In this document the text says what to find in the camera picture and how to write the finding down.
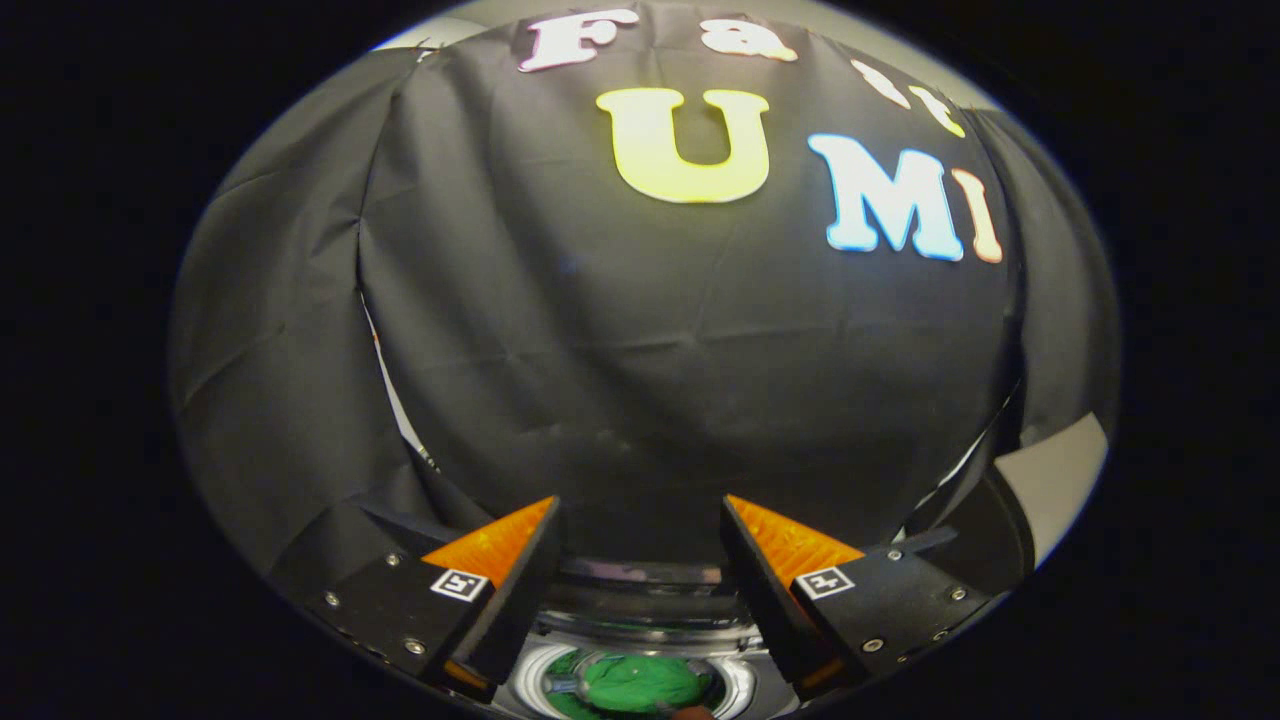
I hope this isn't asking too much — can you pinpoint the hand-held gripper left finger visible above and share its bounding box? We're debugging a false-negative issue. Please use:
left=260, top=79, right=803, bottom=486
left=300, top=495, right=566, bottom=704

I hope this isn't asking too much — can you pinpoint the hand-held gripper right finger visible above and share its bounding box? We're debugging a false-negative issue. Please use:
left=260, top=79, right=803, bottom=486
left=718, top=493, right=1001, bottom=701

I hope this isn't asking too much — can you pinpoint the dark grey washing machine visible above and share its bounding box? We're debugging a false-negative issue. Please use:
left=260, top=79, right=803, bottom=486
left=490, top=558, right=803, bottom=720

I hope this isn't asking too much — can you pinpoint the green polo shirt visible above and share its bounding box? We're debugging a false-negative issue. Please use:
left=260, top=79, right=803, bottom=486
left=547, top=650, right=717, bottom=719

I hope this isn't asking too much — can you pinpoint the black backdrop cloth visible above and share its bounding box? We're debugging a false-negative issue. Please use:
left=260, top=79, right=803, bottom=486
left=168, top=5, right=1121, bottom=576

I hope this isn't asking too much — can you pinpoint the beige cabinet with dark top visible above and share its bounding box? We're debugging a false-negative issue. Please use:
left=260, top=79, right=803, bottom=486
left=905, top=412, right=1110, bottom=601

